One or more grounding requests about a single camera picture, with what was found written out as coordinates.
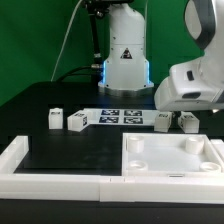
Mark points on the white square tabletop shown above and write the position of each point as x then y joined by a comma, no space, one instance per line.
172,155

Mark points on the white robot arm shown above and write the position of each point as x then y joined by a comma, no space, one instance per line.
194,85

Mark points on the white marker sheet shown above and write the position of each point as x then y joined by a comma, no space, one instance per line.
136,117

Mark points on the white U-shaped obstacle fence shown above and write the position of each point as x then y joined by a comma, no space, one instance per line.
192,188

